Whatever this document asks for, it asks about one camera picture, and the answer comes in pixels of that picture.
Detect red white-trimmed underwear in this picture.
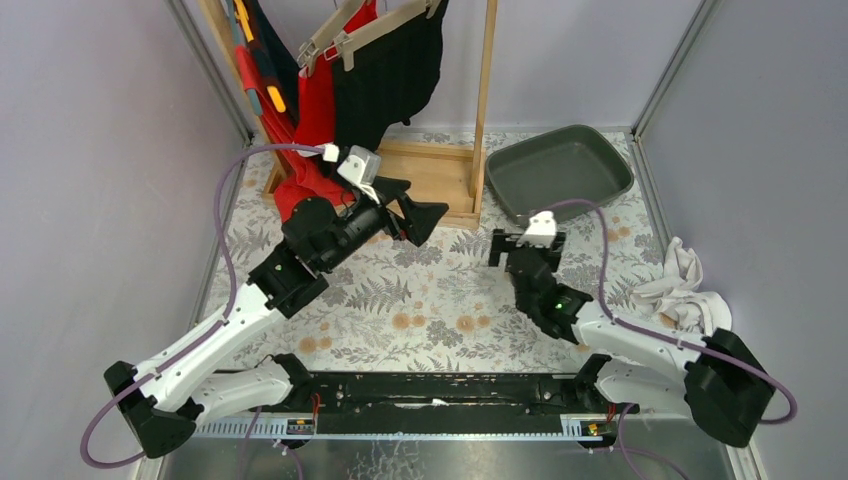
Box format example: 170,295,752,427
291,0,379,157

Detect black underwear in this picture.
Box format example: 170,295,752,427
331,1,449,151

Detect beige clip hanger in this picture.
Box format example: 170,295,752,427
296,0,372,77

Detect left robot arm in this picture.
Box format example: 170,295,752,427
104,177,449,459

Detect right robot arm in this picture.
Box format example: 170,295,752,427
488,229,776,448

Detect yellow hanger on rack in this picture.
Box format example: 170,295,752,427
232,1,287,113

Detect wooden rack with base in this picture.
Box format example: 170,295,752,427
194,1,498,229

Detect red hanging garment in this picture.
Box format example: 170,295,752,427
235,42,356,223

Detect grey plastic tray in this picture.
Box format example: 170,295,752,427
485,124,635,226

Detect white crumpled cloth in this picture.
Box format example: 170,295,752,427
630,237,733,335

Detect dark navy hanging garment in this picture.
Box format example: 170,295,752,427
252,1,300,125

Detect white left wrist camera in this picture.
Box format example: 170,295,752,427
321,143,382,204

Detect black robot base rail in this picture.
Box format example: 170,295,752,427
264,370,641,437

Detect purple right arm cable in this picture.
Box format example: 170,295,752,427
529,198,800,480

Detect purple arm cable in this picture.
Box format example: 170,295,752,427
79,143,333,480
529,198,800,480

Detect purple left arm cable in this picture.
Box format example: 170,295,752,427
79,143,333,480

